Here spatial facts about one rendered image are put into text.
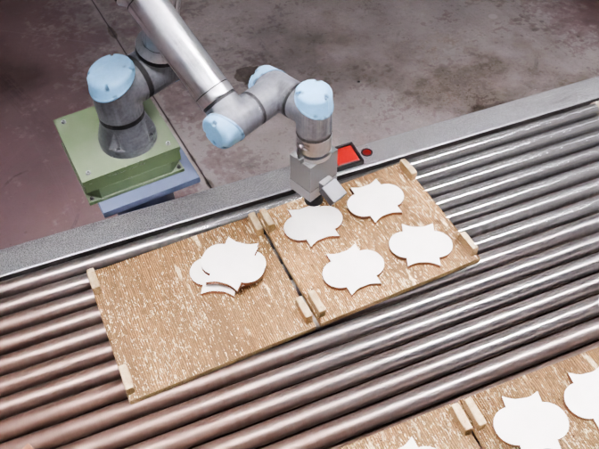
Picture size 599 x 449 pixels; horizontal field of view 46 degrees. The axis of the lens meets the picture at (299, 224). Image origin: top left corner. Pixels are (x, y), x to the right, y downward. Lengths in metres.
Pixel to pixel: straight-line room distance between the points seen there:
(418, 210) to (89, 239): 0.80
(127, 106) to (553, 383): 1.14
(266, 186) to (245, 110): 0.44
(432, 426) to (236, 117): 0.71
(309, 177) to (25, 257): 0.71
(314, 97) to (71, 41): 2.84
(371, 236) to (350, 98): 1.91
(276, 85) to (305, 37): 2.48
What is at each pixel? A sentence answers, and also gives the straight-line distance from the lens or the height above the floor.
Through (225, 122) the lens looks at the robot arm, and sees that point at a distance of 1.37.
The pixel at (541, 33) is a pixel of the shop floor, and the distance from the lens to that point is 4.13.
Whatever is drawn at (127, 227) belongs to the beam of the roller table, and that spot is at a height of 0.92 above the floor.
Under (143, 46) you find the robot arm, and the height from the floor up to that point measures 1.21.
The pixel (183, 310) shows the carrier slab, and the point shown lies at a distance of 1.55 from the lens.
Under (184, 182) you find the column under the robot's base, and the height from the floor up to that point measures 0.87.
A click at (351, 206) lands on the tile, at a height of 0.95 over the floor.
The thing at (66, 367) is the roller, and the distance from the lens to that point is 1.57.
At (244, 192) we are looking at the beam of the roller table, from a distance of 1.78.
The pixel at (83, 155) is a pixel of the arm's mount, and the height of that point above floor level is 0.96.
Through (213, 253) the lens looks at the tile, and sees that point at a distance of 1.59.
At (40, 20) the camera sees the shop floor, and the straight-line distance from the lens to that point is 4.32.
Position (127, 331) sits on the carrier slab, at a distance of 1.55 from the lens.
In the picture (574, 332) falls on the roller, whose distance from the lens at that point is 1.62.
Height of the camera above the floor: 2.21
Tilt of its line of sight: 49 degrees down
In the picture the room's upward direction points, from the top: 1 degrees counter-clockwise
